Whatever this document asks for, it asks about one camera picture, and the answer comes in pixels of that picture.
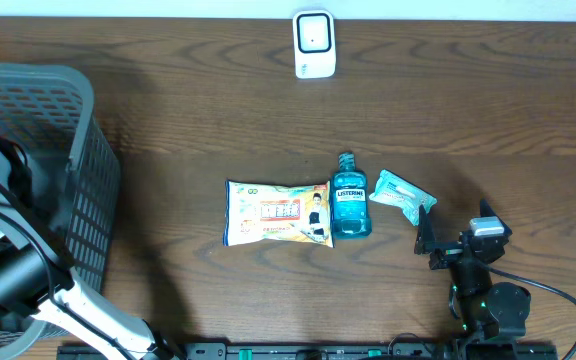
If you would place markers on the white barcode scanner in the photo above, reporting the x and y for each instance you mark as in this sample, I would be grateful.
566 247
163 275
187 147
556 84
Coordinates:
314 44

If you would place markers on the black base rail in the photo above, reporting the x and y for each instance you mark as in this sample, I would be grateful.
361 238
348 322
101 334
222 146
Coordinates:
405 350

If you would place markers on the grey plastic basket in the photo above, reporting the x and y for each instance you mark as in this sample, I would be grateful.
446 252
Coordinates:
48 112

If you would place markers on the wet wipes pack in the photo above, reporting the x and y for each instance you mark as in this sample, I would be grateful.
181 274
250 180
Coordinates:
256 212

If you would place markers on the mint green wipes packet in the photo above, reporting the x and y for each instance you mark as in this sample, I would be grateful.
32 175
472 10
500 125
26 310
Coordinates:
392 190

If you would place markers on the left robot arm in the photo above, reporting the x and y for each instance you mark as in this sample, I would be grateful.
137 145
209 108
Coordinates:
38 278

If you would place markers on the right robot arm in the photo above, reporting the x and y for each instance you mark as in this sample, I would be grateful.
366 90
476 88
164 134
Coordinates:
493 314

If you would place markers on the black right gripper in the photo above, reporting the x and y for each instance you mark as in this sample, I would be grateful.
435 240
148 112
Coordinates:
426 243

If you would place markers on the teal mouthwash bottle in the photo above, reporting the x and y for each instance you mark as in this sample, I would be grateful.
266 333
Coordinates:
350 215

